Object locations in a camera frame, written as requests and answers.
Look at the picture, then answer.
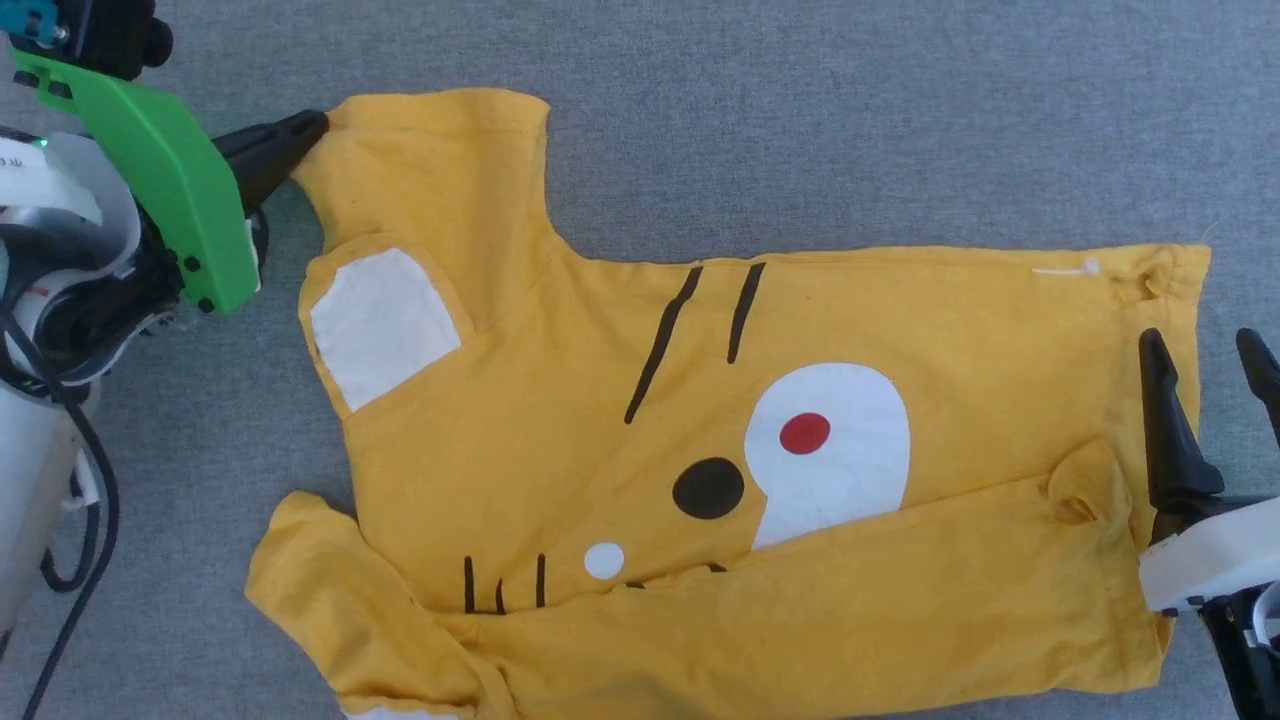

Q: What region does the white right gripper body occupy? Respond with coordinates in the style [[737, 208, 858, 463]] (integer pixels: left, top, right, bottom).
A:
[[1137, 494, 1280, 614]]

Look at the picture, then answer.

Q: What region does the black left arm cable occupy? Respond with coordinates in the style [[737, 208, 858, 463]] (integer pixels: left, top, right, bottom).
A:
[[0, 310, 122, 720]]

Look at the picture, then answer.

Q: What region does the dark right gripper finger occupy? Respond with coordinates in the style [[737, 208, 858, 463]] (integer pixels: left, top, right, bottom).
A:
[[1236, 327, 1280, 452], [1139, 327, 1227, 547]]

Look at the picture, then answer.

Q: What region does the grey upholstered sofa cushion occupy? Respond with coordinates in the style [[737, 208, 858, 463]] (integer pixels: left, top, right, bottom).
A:
[[0, 0, 1280, 720]]

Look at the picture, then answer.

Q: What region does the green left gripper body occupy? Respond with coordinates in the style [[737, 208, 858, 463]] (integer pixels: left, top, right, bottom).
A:
[[9, 47, 264, 317]]

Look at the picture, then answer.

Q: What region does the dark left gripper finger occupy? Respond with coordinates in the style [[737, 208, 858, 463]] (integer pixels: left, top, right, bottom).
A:
[[212, 109, 329, 177], [229, 119, 330, 214]]

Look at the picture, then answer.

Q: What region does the yellow cartoon dog T-shirt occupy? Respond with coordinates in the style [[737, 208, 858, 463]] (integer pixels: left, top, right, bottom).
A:
[[244, 87, 1212, 720]]

